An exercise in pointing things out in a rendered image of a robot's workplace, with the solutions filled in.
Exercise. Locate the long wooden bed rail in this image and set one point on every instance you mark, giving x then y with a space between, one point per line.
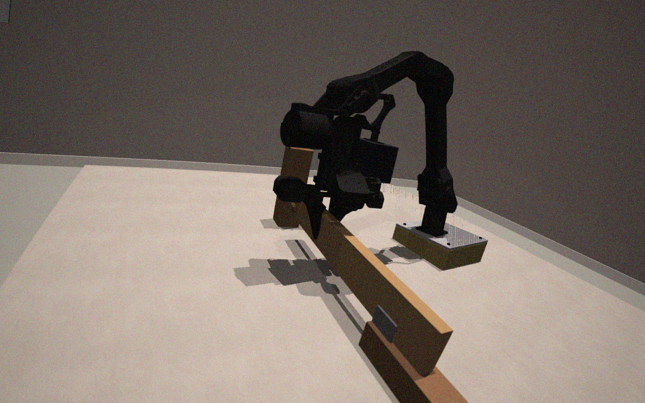
421 335

